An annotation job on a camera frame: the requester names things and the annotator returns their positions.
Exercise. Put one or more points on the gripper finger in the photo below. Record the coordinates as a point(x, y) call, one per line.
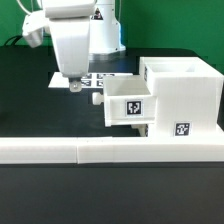
point(75, 85)

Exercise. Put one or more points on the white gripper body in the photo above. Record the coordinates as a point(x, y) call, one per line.
point(71, 40)

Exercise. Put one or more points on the white drawer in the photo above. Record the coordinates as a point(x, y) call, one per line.
point(126, 100)
point(142, 129)

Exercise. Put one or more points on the white drawer front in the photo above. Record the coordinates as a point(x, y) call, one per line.
point(142, 129)

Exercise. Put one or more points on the white drawer cabinet box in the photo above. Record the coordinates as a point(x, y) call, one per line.
point(188, 92)

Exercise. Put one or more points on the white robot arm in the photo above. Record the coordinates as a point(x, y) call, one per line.
point(105, 29)

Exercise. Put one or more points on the white marker plate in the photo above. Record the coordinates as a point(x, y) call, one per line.
point(92, 80)

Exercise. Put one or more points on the white L-shaped fence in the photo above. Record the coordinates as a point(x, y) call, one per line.
point(74, 150)

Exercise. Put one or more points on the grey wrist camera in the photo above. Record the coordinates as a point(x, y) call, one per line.
point(34, 27)

